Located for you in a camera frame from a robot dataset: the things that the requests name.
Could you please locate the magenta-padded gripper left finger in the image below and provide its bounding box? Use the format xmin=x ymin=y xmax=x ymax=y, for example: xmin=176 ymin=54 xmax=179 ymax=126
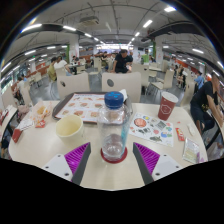
xmin=41 ymin=142 xmax=92 ymax=186

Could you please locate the ceiling air unit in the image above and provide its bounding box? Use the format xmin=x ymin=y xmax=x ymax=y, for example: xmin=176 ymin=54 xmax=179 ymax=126
xmin=79 ymin=15 xmax=100 ymax=26

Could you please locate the person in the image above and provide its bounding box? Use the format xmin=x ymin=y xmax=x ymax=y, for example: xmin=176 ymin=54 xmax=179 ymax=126
xmin=111 ymin=48 xmax=134 ymax=74
xmin=16 ymin=75 xmax=26 ymax=98
xmin=47 ymin=56 xmax=58 ymax=83
xmin=194 ymin=71 xmax=205 ymax=90
xmin=53 ymin=55 xmax=73 ymax=76
xmin=189 ymin=72 xmax=224 ymax=134
xmin=141 ymin=48 xmax=150 ymax=64

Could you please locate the clear blue-capped water bottle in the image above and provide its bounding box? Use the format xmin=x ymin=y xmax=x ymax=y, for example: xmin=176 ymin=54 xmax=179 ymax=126
xmin=96 ymin=91 xmax=133 ymax=162

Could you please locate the cream plastic cup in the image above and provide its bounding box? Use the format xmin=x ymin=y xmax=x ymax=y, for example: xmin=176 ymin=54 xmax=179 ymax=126
xmin=55 ymin=114 xmax=86 ymax=145

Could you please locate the white receipt paper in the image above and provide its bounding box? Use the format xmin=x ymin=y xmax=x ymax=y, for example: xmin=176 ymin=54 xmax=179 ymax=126
xmin=18 ymin=117 xmax=36 ymax=132

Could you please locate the small white sachet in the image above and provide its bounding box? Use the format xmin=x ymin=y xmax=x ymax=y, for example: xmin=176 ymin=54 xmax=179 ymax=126
xmin=186 ymin=123 xmax=196 ymax=137

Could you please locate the red paper drink cup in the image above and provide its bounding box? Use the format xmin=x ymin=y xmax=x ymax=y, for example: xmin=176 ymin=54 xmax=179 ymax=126
xmin=157 ymin=91 xmax=179 ymax=122

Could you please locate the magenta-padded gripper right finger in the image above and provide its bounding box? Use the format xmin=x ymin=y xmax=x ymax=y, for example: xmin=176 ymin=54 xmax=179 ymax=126
xmin=132 ymin=142 xmax=184 ymax=185

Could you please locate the colourful printed flyer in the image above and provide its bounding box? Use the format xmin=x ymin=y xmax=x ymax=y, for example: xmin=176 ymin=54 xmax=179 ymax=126
xmin=128 ymin=111 xmax=175 ymax=148

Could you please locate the red box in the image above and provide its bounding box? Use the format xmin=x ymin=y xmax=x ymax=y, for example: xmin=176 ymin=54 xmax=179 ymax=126
xmin=11 ymin=128 xmax=24 ymax=144

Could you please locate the group of beige chairs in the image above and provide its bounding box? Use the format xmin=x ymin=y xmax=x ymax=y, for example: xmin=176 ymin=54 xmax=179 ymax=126
xmin=1 ymin=56 xmax=194 ymax=111

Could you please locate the beige chair with round hole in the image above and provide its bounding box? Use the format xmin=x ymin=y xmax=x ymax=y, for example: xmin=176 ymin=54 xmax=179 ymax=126
xmin=101 ymin=71 xmax=142 ymax=104
xmin=56 ymin=71 xmax=91 ymax=100

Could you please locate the cream cafeteria table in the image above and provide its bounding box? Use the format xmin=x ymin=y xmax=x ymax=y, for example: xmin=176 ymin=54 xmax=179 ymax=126
xmin=0 ymin=104 xmax=18 ymax=134

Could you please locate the printed paper tray liner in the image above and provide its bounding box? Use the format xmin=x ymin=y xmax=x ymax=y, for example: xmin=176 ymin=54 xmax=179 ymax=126
xmin=55 ymin=93 xmax=107 ymax=123

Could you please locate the group of ceiling lights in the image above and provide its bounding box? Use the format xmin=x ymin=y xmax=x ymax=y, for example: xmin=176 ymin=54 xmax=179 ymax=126
xmin=0 ymin=5 xmax=224 ymax=79

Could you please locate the crumpled food wrapper bag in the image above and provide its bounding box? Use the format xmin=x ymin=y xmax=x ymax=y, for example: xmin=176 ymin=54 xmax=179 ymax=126
xmin=31 ymin=100 xmax=54 ymax=125

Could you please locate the clear plastic packet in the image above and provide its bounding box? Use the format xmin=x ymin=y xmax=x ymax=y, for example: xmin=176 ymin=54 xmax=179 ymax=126
xmin=182 ymin=137 xmax=201 ymax=165

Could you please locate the white paper napkin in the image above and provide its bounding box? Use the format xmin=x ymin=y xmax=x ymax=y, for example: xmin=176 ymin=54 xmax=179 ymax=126
xmin=119 ymin=88 xmax=129 ymax=103

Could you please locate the small red sachet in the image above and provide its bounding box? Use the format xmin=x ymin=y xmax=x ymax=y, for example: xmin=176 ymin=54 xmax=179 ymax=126
xmin=175 ymin=127 xmax=186 ymax=142

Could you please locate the dark brown food tray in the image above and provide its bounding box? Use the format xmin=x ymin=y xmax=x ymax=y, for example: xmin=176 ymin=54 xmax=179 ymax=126
xmin=51 ymin=91 xmax=134 ymax=124

